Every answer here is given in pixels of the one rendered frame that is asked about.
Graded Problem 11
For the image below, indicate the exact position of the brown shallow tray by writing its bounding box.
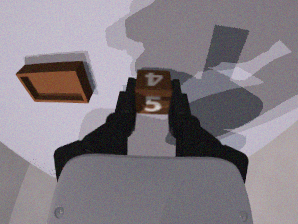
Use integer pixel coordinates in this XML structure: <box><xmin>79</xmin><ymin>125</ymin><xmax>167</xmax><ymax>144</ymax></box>
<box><xmin>16</xmin><ymin>61</ymin><xmax>93</xmax><ymax>103</ymax></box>

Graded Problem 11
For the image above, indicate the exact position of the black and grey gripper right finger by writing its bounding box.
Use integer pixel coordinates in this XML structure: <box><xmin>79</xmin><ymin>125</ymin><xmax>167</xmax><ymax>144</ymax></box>
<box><xmin>168</xmin><ymin>79</ymin><xmax>249</xmax><ymax>184</ymax></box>

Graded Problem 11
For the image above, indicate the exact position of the brown calendar cube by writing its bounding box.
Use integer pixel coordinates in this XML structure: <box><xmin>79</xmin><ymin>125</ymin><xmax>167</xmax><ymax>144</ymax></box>
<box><xmin>135</xmin><ymin>70</ymin><xmax>173</xmax><ymax>115</ymax></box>

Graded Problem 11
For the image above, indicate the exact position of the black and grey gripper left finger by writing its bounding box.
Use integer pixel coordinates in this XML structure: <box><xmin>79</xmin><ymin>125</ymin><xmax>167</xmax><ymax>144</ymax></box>
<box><xmin>54</xmin><ymin>77</ymin><xmax>136</xmax><ymax>182</ymax></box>

